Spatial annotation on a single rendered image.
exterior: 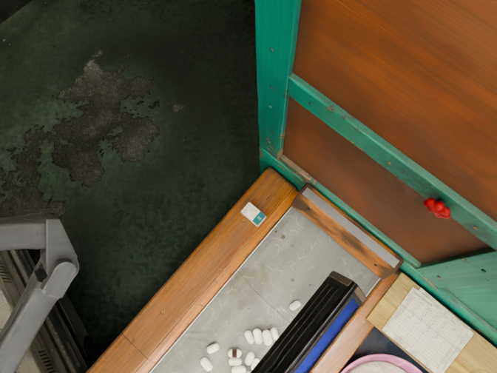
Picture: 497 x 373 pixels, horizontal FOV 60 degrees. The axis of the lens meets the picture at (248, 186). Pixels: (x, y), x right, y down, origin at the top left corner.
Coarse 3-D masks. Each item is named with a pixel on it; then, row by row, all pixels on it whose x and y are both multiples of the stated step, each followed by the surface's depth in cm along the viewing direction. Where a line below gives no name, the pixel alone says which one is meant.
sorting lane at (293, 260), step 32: (288, 224) 116; (256, 256) 114; (288, 256) 114; (320, 256) 114; (352, 256) 114; (224, 288) 113; (256, 288) 112; (288, 288) 112; (224, 320) 110; (256, 320) 110; (288, 320) 110; (192, 352) 109; (224, 352) 108; (256, 352) 108
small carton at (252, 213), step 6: (246, 204) 114; (252, 204) 114; (246, 210) 113; (252, 210) 113; (258, 210) 113; (246, 216) 113; (252, 216) 113; (258, 216) 113; (264, 216) 113; (252, 222) 114; (258, 222) 112
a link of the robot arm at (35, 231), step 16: (0, 224) 74; (16, 224) 75; (32, 224) 76; (48, 224) 77; (0, 240) 74; (16, 240) 76; (32, 240) 77; (48, 240) 77; (64, 240) 79; (48, 256) 78; (64, 256) 80; (48, 272) 79
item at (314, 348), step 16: (336, 272) 81; (320, 288) 81; (336, 288) 78; (352, 288) 75; (320, 304) 78; (336, 304) 75; (352, 304) 78; (304, 320) 77; (320, 320) 75; (336, 320) 76; (288, 336) 77; (304, 336) 75; (320, 336) 74; (336, 336) 78; (272, 352) 77; (288, 352) 74; (304, 352) 73; (320, 352) 77; (256, 368) 77; (272, 368) 75; (288, 368) 72; (304, 368) 76
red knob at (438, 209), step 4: (428, 200) 65; (432, 200) 65; (440, 200) 66; (424, 204) 67; (428, 204) 65; (432, 204) 65; (436, 204) 64; (440, 204) 64; (428, 208) 66; (432, 208) 65; (436, 208) 64; (440, 208) 64; (444, 208) 64; (448, 208) 64; (432, 212) 67; (436, 212) 65; (440, 212) 65; (444, 212) 64; (448, 212) 64; (436, 216) 67; (440, 216) 66; (444, 216) 65; (448, 216) 65
